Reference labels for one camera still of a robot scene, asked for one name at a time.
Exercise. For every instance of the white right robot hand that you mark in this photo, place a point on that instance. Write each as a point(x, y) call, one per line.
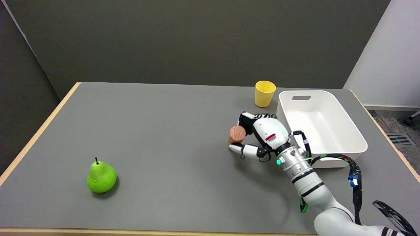
point(270, 131)

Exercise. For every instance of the wooden cylinder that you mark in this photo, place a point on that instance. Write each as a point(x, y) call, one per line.
point(237, 134)

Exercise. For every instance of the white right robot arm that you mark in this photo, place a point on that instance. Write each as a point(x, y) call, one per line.
point(315, 186)

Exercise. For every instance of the white plastic box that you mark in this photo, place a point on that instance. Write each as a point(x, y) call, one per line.
point(320, 126)

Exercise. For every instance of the yellow plastic cup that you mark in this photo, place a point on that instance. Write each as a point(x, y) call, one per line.
point(264, 93)

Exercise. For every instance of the floor vent grille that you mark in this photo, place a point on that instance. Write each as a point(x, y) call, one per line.
point(399, 139)

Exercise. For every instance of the black chair leg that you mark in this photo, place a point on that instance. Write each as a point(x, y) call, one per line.
point(412, 118)

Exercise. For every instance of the green pear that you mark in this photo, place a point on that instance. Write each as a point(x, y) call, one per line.
point(101, 177)

